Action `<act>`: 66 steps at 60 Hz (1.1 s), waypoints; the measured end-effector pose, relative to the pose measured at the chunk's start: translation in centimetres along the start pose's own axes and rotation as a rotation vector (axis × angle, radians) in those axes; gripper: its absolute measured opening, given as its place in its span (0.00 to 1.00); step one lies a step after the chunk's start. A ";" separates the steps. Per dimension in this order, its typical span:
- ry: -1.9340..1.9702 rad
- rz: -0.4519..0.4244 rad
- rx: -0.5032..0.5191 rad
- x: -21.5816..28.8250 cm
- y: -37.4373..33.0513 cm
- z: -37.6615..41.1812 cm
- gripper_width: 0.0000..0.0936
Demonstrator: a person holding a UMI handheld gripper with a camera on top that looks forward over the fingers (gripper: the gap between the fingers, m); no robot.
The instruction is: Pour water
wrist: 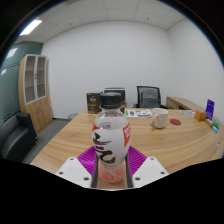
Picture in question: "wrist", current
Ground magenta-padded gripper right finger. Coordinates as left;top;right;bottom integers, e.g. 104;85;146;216
125;145;170;189

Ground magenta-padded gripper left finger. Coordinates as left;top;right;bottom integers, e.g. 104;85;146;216
55;145;100;189

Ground clear drink bottle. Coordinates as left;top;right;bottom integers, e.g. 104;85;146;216
91;92;132;184

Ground cream patterned mug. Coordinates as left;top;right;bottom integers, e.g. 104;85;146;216
150;107;170;130

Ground flat round red coaster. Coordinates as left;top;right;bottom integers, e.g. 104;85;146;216
169;118;182;126

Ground green and white leaflet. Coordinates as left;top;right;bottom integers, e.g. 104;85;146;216
124;109;153;118

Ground black leather sofa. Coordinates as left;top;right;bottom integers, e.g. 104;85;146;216
0;112;38;160

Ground dark brown carton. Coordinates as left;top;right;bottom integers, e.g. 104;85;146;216
86;91;104;115

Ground wooden glass-door shelf cabinet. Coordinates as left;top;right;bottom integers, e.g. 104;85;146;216
18;54;53;134

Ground grey mesh office chair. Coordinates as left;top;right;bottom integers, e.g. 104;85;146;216
134;85;168;109

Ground wooden side desk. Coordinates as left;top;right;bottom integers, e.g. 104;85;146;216
165;96;206;113

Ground purple box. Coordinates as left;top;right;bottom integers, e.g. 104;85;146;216
205;98;216;121

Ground black office chair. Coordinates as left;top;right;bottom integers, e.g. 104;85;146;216
103;87;127;103

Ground ceiling light panel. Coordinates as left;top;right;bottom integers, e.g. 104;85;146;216
18;19;43;37

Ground sheet with grey ring print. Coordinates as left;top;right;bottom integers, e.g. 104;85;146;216
181;109;198;118

